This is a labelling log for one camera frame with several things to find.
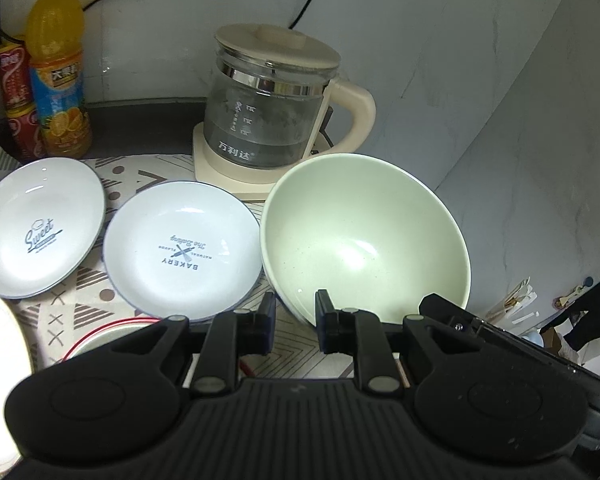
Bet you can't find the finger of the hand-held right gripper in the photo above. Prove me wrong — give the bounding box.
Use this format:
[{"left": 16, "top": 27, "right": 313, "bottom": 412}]
[{"left": 418, "top": 291, "right": 482, "bottom": 334}]

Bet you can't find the bundle of white paper sticks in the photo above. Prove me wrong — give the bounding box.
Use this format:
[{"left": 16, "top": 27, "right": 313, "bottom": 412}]
[{"left": 484, "top": 276, "right": 537, "bottom": 335}]

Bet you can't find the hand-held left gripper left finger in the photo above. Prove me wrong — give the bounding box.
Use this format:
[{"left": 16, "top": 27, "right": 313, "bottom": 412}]
[{"left": 106, "top": 291, "right": 277, "bottom": 394}]

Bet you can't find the red-rimmed bowl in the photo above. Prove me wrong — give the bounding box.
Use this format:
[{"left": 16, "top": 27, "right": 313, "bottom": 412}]
[{"left": 62, "top": 316, "right": 170, "bottom": 362}]

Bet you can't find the red drink can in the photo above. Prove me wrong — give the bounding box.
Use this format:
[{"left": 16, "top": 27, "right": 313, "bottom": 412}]
[
  {"left": 5, "top": 101, "right": 47, "bottom": 159},
  {"left": 0, "top": 35, "right": 36, "bottom": 111}
]

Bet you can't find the patterned table mat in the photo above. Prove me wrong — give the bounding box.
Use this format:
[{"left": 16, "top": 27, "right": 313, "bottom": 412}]
[{"left": 0, "top": 146, "right": 412, "bottom": 382}]

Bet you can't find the white plate with block print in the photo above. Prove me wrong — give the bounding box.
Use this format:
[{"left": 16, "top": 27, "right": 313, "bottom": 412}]
[{"left": 102, "top": 181, "right": 262, "bottom": 322}]

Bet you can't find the glass kettle with cream handle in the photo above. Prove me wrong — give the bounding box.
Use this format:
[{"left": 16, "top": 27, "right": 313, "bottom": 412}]
[{"left": 202, "top": 24, "right": 377, "bottom": 170}]

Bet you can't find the orange juice bottle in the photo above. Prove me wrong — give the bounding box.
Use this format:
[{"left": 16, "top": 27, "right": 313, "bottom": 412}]
[{"left": 25, "top": 0, "right": 94, "bottom": 160}]

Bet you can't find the dark cloth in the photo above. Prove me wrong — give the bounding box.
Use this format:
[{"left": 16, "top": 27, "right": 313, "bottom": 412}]
[{"left": 539, "top": 290, "right": 600, "bottom": 363}]

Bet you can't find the beige bowl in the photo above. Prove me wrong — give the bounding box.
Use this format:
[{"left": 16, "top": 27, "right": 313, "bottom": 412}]
[{"left": 260, "top": 240, "right": 317, "bottom": 325}]

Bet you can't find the cream kettle base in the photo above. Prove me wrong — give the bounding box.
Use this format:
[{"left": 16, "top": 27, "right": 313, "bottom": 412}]
[{"left": 191, "top": 125, "right": 342, "bottom": 203}]

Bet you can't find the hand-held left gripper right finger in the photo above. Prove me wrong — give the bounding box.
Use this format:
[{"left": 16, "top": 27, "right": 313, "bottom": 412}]
[{"left": 314, "top": 289, "right": 482, "bottom": 394}]

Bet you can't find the white plate with script print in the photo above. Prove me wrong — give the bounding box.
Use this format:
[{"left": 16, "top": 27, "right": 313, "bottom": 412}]
[{"left": 0, "top": 156, "right": 107, "bottom": 301}]

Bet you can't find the white floral plate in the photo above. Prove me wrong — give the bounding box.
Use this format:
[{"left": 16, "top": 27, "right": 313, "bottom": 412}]
[{"left": 0, "top": 287, "right": 35, "bottom": 467}]

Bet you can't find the pale green bowl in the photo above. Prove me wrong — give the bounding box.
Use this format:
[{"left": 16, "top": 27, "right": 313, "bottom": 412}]
[{"left": 259, "top": 154, "right": 472, "bottom": 328}]

